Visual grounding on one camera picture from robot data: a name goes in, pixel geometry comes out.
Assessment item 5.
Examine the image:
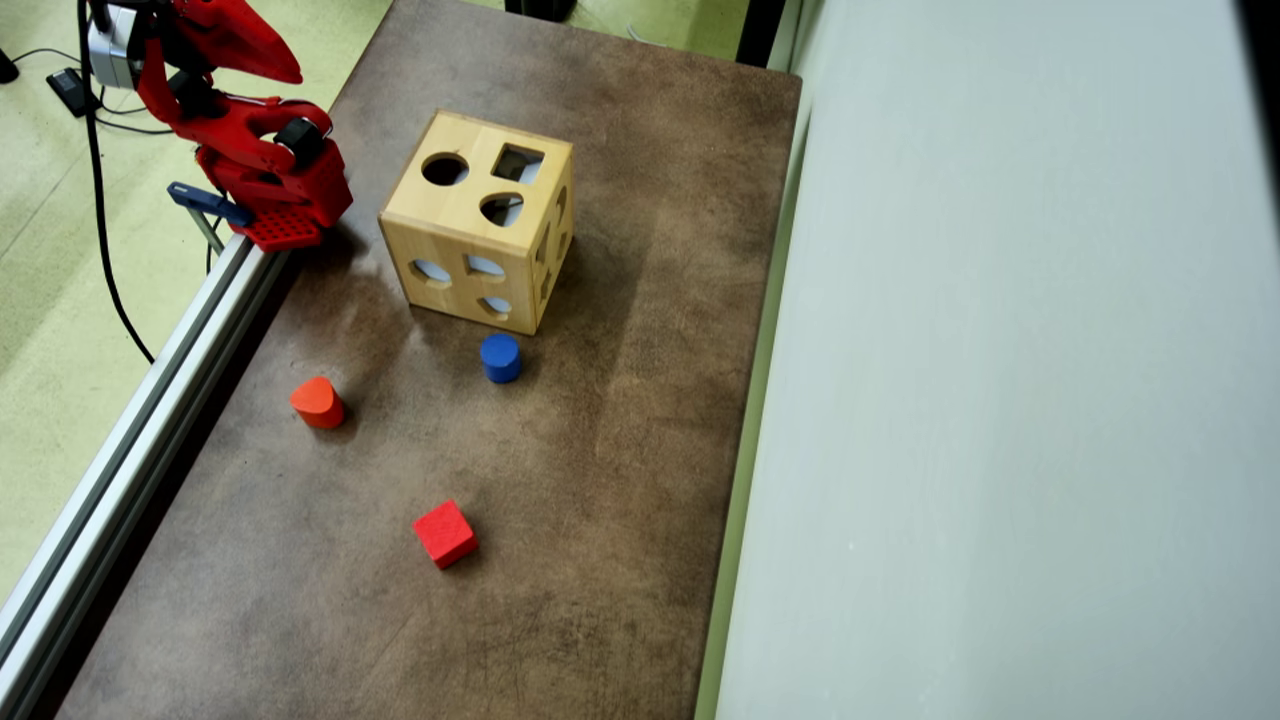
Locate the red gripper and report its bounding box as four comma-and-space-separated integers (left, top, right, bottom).
140, 0, 304, 85

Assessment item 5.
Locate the blue cylinder block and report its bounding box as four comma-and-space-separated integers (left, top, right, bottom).
479, 333, 523, 385

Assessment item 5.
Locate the wooden shape sorter box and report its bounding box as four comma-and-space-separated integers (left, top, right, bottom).
378, 109, 576, 337

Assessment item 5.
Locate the blue table clamp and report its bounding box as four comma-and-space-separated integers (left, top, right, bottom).
167, 181, 254, 257

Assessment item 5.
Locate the black power adapter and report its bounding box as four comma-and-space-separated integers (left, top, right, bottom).
46, 67, 101, 119

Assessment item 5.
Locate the orange-red rounded block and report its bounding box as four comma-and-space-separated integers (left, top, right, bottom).
290, 375, 347, 431

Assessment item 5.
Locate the red cube block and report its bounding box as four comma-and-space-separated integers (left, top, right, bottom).
412, 499, 480, 571

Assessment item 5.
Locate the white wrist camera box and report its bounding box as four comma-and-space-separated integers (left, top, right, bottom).
87, 3, 142, 91

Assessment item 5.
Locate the thin black floor cable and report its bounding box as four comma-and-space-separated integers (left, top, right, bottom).
10, 47, 177, 136

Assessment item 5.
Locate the thick black camera cable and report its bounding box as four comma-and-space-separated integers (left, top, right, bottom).
76, 0, 157, 364

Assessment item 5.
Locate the aluminium profile rail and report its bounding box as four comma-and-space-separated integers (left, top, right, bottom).
0, 232, 292, 720

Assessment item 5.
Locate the dark vertical post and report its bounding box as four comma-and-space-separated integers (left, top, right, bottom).
737, 0, 789, 69

